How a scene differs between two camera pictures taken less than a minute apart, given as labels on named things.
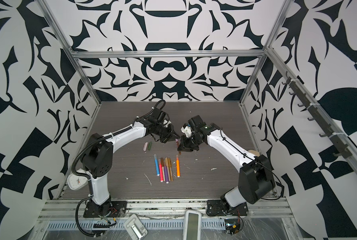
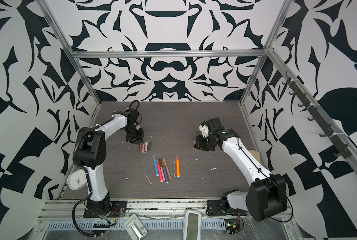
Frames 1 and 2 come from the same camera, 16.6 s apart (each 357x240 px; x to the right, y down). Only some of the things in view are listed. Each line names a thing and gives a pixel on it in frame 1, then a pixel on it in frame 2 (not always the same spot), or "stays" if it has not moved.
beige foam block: [255, 152] stays
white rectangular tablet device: [192, 225] stays
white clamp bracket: [135, 227] stays
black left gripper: [172, 134] to [140, 139]
